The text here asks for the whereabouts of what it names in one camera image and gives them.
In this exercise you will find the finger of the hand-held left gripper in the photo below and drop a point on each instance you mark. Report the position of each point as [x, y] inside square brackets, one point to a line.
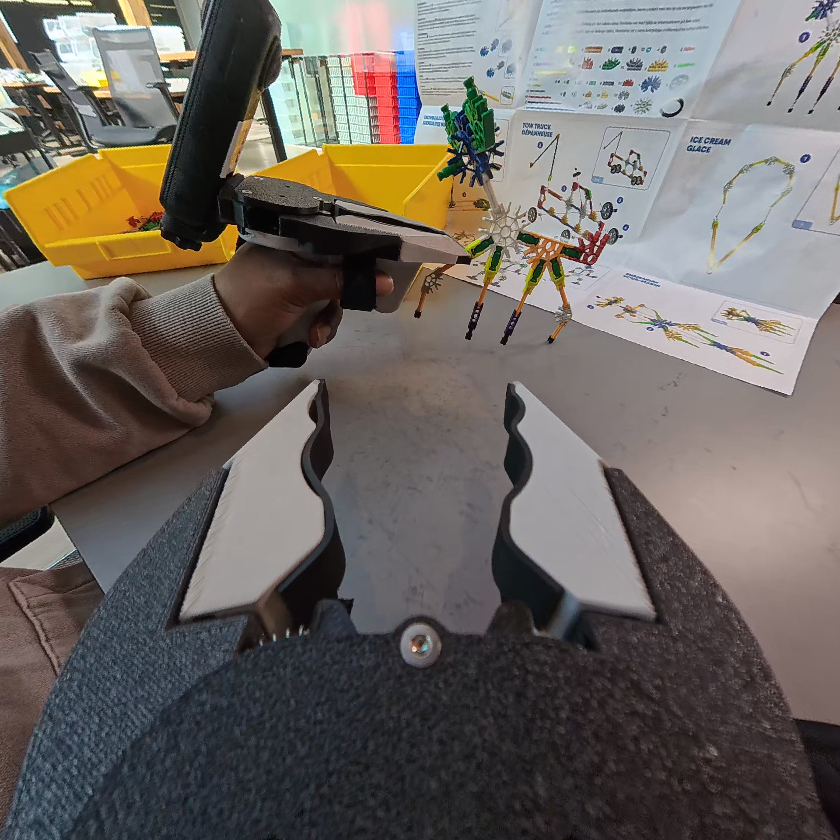
[433, 249]
[367, 215]

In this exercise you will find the multicoloured toy hand assembly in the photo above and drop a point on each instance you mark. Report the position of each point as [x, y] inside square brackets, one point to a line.
[504, 228]

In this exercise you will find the grey desk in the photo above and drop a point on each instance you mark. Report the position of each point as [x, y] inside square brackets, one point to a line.
[426, 426]

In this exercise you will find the black chair armrest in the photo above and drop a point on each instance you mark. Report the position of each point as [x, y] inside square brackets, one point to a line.
[23, 531]

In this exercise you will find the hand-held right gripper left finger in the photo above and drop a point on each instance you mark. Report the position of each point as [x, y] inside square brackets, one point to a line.
[262, 525]

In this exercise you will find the black office chair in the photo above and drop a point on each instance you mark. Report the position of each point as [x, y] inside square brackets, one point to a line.
[72, 98]

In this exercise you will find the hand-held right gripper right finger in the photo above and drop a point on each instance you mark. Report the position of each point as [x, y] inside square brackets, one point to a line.
[577, 525]

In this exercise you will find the rack of small parts drawers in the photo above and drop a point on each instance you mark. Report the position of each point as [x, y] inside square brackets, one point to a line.
[377, 98]

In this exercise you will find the pile of loose toy pieces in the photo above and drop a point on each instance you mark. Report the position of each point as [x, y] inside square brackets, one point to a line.
[141, 223]

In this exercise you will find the white toy instruction sheet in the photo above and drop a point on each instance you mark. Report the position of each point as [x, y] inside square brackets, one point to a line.
[682, 216]

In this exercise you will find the person's left forearm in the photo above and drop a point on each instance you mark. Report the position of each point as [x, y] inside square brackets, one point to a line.
[98, 380]

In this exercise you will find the person's left hand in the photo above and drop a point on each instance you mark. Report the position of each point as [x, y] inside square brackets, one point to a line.
[275, 295]

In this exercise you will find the grey mesh office chair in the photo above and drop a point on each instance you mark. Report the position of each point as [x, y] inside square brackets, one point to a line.
[131, 72]

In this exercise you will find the yellow divided plastic bin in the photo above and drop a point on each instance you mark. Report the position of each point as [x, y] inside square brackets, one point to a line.
[367, 170]

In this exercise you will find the wooden standing desk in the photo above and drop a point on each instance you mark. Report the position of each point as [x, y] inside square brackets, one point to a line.
[274, 131]

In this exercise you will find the person's beige sweatshirt torso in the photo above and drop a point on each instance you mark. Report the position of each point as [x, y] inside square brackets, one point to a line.
[33, 643]

